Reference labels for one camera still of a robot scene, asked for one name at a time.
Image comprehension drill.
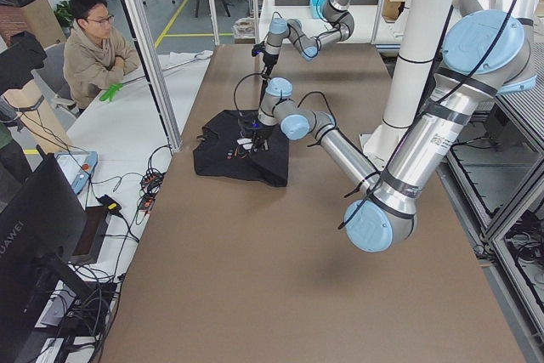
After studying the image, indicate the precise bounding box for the black Huawei monitor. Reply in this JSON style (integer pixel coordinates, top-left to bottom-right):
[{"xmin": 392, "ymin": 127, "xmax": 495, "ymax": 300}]
[{"xmin": 1, "ymin": 154, "xmax": 91, "ymax": 362}]

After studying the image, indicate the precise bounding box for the aluminium frame post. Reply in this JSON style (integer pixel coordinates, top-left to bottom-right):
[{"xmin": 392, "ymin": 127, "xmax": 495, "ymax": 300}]
[{"xmin": 122, "ymin": 0, "xmax": 182, "ymax": 153}]

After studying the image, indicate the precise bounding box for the black graphic t-shirt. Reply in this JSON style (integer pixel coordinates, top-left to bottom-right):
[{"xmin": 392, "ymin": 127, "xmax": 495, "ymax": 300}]
[{"xmin": 193, "ymin": 110, "xmax": 289, "ymax": 187}]

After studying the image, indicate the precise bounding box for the black power adapter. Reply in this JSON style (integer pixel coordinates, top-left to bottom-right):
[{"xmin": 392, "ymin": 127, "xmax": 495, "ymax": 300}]
[{"xmin": 97, "ymin": 195, "xmax": 122, "ymax": 216}]

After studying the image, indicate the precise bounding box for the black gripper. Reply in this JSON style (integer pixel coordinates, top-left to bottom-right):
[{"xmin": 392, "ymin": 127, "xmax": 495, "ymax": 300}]
[
  {"xmin": 261, "ymin": 52, "xmax": 279, "ymax": 79},
  {"xmin": 251, "ymin": 122, "xmax": 275, "ymax": 153}
]

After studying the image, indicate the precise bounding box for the seated man beige hoodie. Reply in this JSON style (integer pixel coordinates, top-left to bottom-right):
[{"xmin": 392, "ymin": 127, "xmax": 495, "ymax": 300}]
[{"xmin": 63, "ymin": 0, "xmax": 140, "ymax": 112}]

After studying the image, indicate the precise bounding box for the cardboard box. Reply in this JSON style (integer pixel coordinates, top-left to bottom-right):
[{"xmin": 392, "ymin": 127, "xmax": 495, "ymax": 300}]
[{"xmin": 382, "ymin": 0, "xmax": 406, "ymax": 23}]

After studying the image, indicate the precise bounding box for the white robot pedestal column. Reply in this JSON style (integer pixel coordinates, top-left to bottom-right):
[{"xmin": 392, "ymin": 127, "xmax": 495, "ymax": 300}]
[{"xmin": 362, "ymin": 0, "xmax": 451, "ymax": 169}]

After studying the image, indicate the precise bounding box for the blue teach pendant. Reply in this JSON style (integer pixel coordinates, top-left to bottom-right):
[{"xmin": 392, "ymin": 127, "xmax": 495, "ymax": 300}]
[{"xmin": 54, "ymin": 151, "xmax": 98, "ymax": 194}]

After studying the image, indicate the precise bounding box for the green grabber tool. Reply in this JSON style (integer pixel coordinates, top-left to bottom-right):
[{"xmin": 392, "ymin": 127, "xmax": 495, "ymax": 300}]
[{"xmin": 99, "ymin": 77, "xmax": 145, "ymax": 102}]

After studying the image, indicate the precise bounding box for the blue plastic bin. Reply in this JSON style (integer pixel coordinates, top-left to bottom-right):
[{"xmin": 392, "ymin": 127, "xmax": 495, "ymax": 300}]
[{"xmin": 309, "ymin": 0, "xmax": 326, "ymax": 20}]

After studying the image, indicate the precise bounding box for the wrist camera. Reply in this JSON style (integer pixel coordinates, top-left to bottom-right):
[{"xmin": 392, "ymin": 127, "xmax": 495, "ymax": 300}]
[
  {"xmin": 238, "ymin": 113, "xmax": 260, "ymax": 134},
  {"xmin": 251, "ymin": 43, "xmax": 266, "ymax": 57}
]

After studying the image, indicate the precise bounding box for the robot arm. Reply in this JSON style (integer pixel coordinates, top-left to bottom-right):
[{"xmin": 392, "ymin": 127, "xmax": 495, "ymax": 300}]
[
  {"xmin": 258, "ymin": 10, "xmax": 536, "ymax": 252},
  {"xmin": 252, "ymin": 0, "xmax": 355, "ymax": 78}
]

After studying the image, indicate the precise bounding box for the orange power strip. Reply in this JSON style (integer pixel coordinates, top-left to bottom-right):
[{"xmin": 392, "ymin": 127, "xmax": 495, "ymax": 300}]
[{"xmin": 138, "ymin": 170, "xmax": 166, "ymax": 214}]

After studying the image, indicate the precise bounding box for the white cloth on table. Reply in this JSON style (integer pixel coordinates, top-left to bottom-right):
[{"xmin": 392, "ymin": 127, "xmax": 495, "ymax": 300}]
[{"xmin": 168, "ymin": 50, "xmax": 213, "ymax": 68}]

